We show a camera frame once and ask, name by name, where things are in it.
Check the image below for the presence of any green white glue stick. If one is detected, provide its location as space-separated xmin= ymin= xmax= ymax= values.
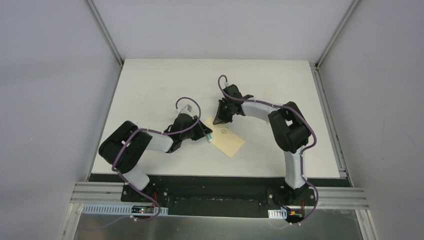
xmin=206 ymin=134 xmax=213 ymax=143

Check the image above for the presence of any cream paper envelope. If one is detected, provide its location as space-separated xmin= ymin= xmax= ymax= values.
xmin=204 ymin=116 xmax=245 ymax=158

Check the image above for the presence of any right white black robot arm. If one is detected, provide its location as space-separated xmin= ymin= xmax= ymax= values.
xmin=213 ymin=84 xmax=312 ymax=205

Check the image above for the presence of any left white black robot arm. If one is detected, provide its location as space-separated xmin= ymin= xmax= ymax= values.
xmin=98 ymin=113 xmax=213 ymax=203

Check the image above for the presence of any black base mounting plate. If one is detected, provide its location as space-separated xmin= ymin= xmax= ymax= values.
xmin=120 ymin=175 xmax=317 ymax=218

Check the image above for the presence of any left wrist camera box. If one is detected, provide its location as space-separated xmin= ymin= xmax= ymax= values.
xmin=179 ymin=104 xmax=193 ymax=117

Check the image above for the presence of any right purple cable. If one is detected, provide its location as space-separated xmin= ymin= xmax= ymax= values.
xmin=217 ymin=74 xmax=320 ymax=230

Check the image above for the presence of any purple cable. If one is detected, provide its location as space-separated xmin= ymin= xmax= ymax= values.
xmin=217 ymin=74 xmax=320 ymax=230
xmin=111 ymin=96 xmax=203 ymax=223

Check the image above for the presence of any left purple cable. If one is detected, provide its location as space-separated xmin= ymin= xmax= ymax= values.
xmin=111 ymin=96 xmax=203 ymax=223

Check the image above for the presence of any right white cable duct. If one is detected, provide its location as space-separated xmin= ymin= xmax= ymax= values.
xmin=267 ymin=208 xmax=288 ymax=220

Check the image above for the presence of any white cable duct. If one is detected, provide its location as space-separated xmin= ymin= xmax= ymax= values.
xmin=81 ymin=203 xmax=169 ymax=217
xmin=267 ymin=208 xmax=288 ymax=220

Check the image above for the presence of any left white cable duct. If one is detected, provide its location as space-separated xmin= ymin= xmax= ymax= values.
xmin=81 ymin=203 xmax=169 ymax=217

